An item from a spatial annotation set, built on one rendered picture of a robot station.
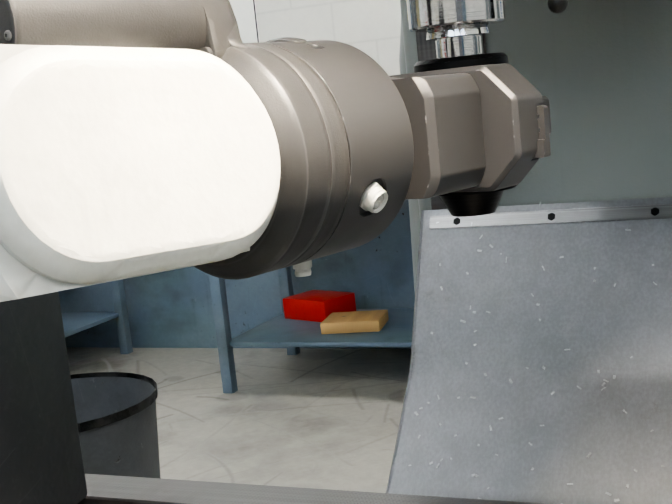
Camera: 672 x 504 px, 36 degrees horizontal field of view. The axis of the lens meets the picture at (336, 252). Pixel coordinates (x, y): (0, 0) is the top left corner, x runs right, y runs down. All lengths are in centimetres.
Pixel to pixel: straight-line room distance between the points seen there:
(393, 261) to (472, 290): 422
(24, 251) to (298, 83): 14
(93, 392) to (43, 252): 247
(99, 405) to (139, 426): 35
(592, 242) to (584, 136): 9
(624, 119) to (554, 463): 28
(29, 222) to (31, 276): 2
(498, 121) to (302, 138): 12
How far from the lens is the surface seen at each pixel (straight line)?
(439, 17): 51
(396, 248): 510
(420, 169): 43
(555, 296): 88
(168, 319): 578
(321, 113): 38
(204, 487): 78
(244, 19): 536
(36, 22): 34
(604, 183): 90
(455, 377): 88
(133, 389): 267
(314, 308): 489
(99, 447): 235
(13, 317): 72
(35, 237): 27
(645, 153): 89
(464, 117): 45
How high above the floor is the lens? 125
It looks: 8 degrees down
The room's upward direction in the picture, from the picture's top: 6 degrees counter-clockwise
